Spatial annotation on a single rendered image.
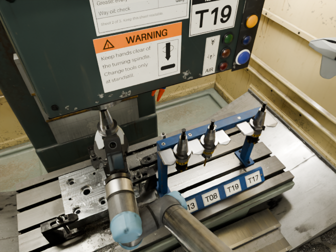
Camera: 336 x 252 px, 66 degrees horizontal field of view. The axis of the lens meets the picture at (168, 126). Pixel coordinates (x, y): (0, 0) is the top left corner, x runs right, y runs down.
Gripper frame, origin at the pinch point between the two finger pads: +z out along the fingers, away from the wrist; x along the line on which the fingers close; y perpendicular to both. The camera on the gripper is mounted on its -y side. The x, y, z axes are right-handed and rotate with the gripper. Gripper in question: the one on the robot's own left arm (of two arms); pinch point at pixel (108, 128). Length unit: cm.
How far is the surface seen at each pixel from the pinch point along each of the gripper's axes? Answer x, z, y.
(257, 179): 59, -11, 40
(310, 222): 81, -31, 58
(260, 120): 55, -5, 8
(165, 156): 16.9, -8.2, 11.0
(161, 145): 16.7, -3.6, 10.0
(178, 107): 53, 82, 76
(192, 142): 28.2, -4.8, 11.2
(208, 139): 33.0, -7.4, 8.1
